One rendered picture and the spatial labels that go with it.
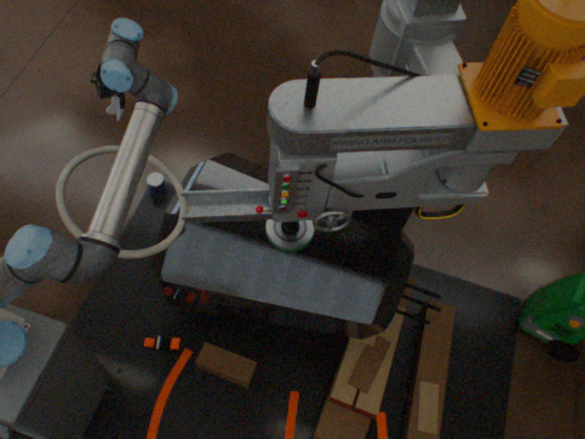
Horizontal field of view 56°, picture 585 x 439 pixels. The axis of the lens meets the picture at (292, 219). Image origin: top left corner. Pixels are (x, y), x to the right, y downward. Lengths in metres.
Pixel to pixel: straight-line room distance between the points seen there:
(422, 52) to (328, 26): 2.33
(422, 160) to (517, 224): 1.96
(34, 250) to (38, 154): 2.47
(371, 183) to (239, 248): 0.76
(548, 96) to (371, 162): 0.65
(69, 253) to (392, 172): 1.12
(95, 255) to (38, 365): 0.89
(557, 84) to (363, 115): 0.55
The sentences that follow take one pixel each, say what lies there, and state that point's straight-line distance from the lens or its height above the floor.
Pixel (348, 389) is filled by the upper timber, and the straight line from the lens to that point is 2.87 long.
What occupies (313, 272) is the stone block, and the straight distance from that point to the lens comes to 2.46.
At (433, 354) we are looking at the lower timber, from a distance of 3.16.
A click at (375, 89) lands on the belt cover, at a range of 1.85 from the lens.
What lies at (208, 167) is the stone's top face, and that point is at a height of 0.82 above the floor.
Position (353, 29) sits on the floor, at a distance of 4.64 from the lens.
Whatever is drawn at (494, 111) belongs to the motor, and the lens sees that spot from 1.87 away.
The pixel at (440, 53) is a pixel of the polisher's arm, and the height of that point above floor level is 1.47.
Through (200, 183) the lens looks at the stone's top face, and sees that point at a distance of 2.62.
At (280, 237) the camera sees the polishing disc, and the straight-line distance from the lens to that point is 2.41.
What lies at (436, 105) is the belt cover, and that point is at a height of 1.69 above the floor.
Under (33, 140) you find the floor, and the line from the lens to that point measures 4.01.
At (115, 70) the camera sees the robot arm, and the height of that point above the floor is 1.84.
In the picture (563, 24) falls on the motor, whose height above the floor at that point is 2.09.
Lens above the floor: 3.01
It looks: 60 degrees down
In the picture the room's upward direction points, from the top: 9 degrees clockwise
